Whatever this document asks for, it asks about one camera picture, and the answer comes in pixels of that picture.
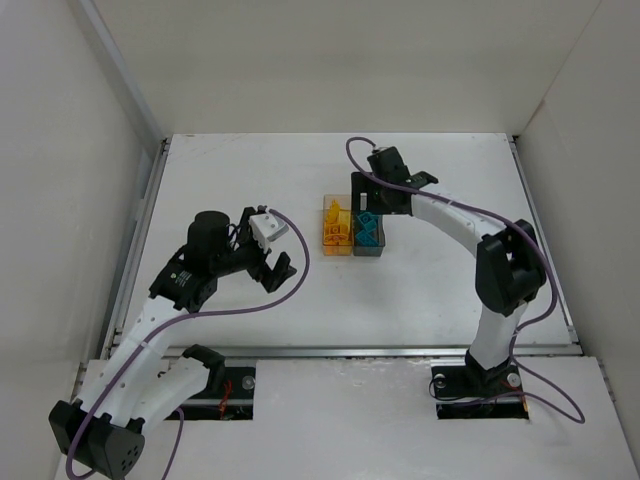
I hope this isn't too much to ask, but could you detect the yellow lego block bottom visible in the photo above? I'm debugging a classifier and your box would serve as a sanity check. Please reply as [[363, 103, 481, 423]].
[[355, 229, 380, 247]]

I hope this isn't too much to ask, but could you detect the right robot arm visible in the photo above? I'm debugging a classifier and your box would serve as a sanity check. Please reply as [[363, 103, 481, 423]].
[[351, 147, 547, 372]]

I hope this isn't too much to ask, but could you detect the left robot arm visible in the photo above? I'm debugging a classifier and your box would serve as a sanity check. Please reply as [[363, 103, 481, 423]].
[[49, 206, 308, 479]]

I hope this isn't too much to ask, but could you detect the grey transparent container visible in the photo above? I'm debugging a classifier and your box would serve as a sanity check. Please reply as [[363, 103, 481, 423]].
[[353, 211, 386, 257]]

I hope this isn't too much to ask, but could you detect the amber transparent container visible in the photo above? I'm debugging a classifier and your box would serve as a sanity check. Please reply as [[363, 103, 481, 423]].
[[322, 194, 354, 256]]

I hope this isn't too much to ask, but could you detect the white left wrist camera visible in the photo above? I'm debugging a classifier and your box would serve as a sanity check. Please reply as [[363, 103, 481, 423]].
[[249, 212, 289, 253]]

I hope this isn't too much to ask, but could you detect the aluminium left rail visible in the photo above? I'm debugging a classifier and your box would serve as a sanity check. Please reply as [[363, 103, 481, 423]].
[[70, 138, 171, 400]]

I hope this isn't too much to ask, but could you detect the aluminium rail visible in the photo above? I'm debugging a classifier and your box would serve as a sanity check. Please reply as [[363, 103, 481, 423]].
[[70, 138, 171, 400], [99, 341, 584, 360], [507, 135, 580, 345]]

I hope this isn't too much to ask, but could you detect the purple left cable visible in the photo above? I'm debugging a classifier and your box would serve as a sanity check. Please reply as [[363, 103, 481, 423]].
[[64, 209, 310, 480]]

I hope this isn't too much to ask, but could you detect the aluminium front rail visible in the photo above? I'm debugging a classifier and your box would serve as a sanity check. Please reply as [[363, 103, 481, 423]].
[[99, 341, 584, 360]]

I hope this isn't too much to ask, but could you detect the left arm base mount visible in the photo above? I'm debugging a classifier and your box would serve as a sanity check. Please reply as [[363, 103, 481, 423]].
[[180, 345, 256, 421]]

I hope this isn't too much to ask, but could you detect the aluminium right rail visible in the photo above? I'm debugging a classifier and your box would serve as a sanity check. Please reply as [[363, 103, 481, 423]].
[[507, 135, 580, 345]]

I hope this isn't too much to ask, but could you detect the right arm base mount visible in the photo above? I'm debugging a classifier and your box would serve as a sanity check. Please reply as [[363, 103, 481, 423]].
[[429, 364, 529, 420]]

